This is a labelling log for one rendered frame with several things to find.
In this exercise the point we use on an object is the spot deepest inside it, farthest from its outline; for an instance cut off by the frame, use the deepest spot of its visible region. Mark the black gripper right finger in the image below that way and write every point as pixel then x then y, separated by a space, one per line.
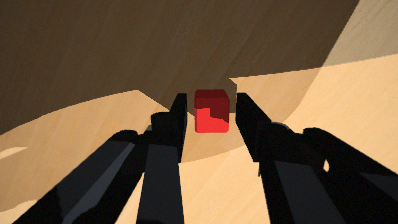
pixel 291 165

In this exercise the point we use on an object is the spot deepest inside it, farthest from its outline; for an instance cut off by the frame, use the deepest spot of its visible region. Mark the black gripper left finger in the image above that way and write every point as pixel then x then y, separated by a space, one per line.
pixel 95 193

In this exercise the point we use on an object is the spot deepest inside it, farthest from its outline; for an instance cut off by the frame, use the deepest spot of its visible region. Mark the red cube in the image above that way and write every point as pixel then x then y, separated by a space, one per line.
pixel 211 109

